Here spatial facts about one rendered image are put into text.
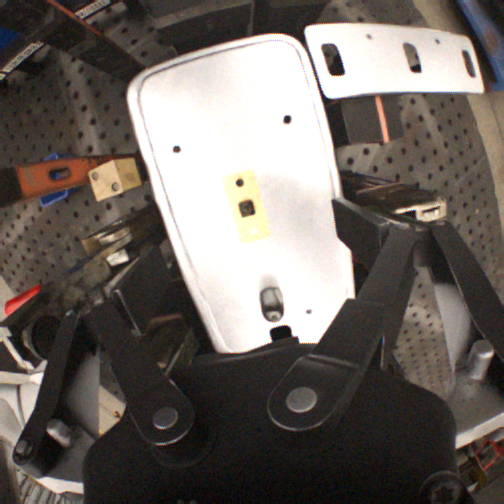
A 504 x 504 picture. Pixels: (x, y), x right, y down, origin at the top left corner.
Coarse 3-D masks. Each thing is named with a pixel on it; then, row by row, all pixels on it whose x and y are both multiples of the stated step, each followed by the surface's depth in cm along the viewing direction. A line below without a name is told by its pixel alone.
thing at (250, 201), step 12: (228, 180) 29; (252, 180) 29; (228, 192) 29; (240, 192) 29; (252, 192) 30; (240, 204) 29; (252, 204) 29; (240, 216) 31; (252, 216) 31; (264, 216) 31; (240, 228) 31; (264, 228) 31; (240, 240) 32; (252, 240) 32
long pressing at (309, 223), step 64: (192, 64) 24; (256, 64) 24; (192, 128) 27; (256, 128) 27; (320, 128) 27; (192, 192) 30; (320, 192) 30; (192, 256) 33; (256, 256) 33; (320, 256) 33; (256, 320) 36; (320, 320) 37
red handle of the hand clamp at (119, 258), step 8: (120, 248) 25; (112, 256) 25; (120, 256) 25; (128, 256) 26; (112, 264) 25; (120, 264) 25; (32, 288) 21; (40, 288) 21; (16, 296) 20; (24, 296) 20; (8, 304) 19; (16, 304) 19; (8, 312) 18
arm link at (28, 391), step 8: (32, 376) 50; (40, 376) 51; (24, 384) 47; (32, 384) 48; (24, 392) 45; (32, 392) 46; (24, 400) 43; (32, 400) 45; (24, 408) 42; (32, 408) 43; (24, 416) 41
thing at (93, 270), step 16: (128, 240) 26; (96, 256) 21; (64, 272) 19; (80, 272) 19; (96, 272) 22; (112, 272) 25; (48, 288) 16; (64, 288) 17; (80, 288) 19; (32, 304) 13; (48, 304) 16; (64, 304) 17; (80, 304) 19; (16, 320) 12; (32, 320) 12; (48, 320) 12; (16, 336) 12; (32, 336) 11; (48, 336) 12; (16, 352) 12; (32, 352) 11; (48, 352) 12; (32, 368) 12
